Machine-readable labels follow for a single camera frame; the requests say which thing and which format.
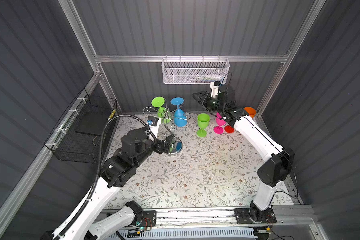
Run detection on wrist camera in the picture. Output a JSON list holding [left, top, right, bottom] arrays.
[[147, 115, 162, 137], [210, 81, 221, 99]]

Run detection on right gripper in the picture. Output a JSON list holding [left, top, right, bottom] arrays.
[[192, 91, 224, 116]]

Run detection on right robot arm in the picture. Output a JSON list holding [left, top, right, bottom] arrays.
[[192, 82, 295, 223]]

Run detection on white perforated cable tray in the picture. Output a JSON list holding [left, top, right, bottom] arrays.
[[119, 227, 258, 240]]

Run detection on pink wine glass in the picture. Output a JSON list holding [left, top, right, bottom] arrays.
[[214, 113, 226, 135]]

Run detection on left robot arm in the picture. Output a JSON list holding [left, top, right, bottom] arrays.
[[41, 114, 174, 240]]

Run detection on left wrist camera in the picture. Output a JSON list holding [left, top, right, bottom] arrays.
[[147, 115, 162, 137]]

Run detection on chrome wine glass rack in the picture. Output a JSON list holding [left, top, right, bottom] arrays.
[[143, 100, 191, 156]]

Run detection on green wine glass back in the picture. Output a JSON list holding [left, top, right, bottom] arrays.
[[151, 97, 171, 125]]

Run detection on red wine glass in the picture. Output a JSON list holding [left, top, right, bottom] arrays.
[[224, 125, 235, 134]]

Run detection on yellow marker in basket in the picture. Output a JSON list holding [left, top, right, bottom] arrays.
[[108, 109, 116, 121]]

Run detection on orange wine glass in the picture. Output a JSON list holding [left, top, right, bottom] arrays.
[[244, 107, 257, 119]]

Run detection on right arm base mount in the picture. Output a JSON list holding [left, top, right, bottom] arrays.
[[234, 208, 277, 225]]

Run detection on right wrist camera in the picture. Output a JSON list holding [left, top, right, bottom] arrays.
[[210, 81, 221, 99]]

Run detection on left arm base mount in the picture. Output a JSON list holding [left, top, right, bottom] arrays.
[[129, 210, 157, 228]]

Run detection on blue wine glass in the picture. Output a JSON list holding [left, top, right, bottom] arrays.
[[171, 97, 188, 128]]

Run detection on black wire wall basket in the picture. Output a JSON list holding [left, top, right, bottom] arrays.
[[45, 90, 118, 164]]

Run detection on white wire wall basket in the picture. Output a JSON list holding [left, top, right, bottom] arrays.
[[161, 58, 230, 85]]

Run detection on yellow-green wine glass front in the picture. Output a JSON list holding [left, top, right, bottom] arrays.
[[197, 113, 210, 138]]

